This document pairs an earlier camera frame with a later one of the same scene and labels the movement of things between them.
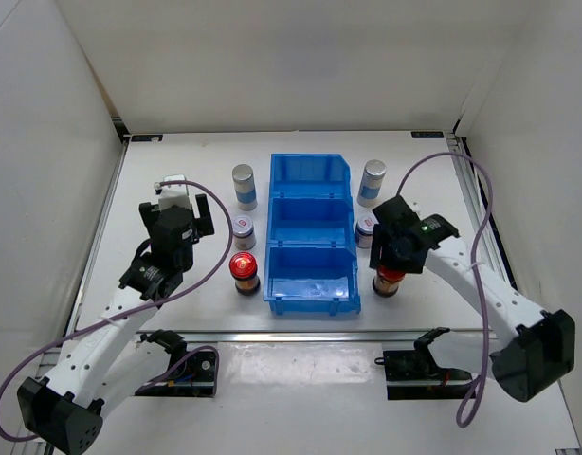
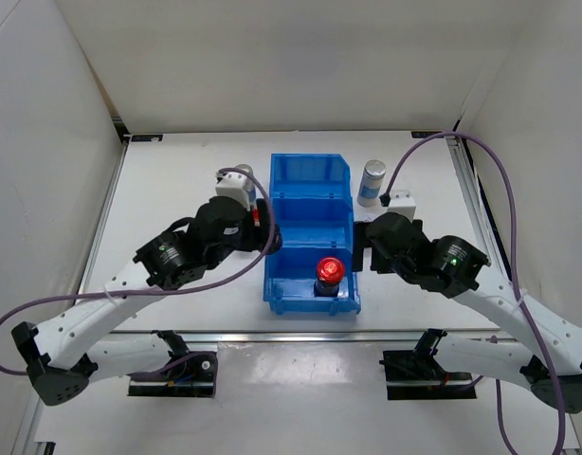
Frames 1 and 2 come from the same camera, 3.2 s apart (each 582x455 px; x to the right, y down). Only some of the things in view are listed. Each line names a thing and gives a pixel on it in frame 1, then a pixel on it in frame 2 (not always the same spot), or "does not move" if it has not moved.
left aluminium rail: x=98 y=235 does not move
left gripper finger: x=204 y=223 -> x=263 y=228
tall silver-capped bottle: x=371 y=183 does not move
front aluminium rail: x=452 y=336 does not move
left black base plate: x=194 y=376 does not move
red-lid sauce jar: x=387 y=282 -> x=330 y=271
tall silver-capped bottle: x=245 y=189 does not move
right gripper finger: x=376 y=247 -> x=360 y=232
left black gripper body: x=187 y=261 -> x=243 y=241
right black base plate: x=411 y=375 does not move
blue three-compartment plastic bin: x=313 y=254 does not move
